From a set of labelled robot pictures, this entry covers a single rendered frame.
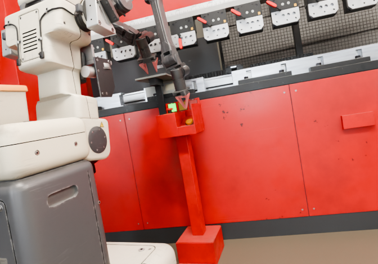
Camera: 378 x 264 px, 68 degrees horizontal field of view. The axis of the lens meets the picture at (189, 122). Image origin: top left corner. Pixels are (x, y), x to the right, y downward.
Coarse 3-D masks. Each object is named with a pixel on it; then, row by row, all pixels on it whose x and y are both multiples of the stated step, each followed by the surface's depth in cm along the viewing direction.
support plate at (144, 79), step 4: (148, 76) 152; (152, 76) 152; (156, 76) 152; (160, 76) 153; (164, 76) 156; (168, 76) 158; (136, 80) 155; (140, 80) 157; (144, 80) 160; (164, 80) 175
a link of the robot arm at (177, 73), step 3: (177, 66) 139; (174, 69) 136; (177, 69) 135; (180, 69) 136; (171, 72) 137; (174, 72) 136; (177, 72) 136; (180, 72) 136; (183, 72) 141; (174, 75) 136; (177, 75) 136; (180, 75) 137; (174, 78) 137; (177, 78) 137; (180, 78) 137
